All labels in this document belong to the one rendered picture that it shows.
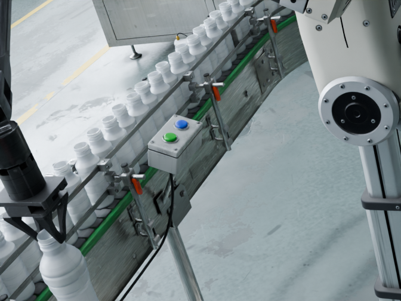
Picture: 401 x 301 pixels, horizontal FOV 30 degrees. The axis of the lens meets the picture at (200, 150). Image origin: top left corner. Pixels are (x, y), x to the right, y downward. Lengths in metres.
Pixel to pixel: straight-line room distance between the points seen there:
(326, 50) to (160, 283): 1.95
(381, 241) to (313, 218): 1.58
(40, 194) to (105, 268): 0.68
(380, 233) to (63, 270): 0.80
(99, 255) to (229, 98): 0.75
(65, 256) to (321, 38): 0.62
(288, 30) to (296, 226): 1.00
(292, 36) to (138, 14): 2.89
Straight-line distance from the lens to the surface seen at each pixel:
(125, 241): 1.83
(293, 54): 2.66
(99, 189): 1.79
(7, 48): 1.19
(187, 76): 2.08
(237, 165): 3.84
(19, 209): 1.13
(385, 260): 1.77
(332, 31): 1.41
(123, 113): 1.89
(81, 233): 1.76
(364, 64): 1.44
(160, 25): 5.37
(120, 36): 5.60
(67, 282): 1.19
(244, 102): 2.36
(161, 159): 1.76
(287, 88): 4.51
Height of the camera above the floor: 1.88
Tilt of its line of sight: 27 degrees down
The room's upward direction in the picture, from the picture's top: 18 degrees counter-clockwise
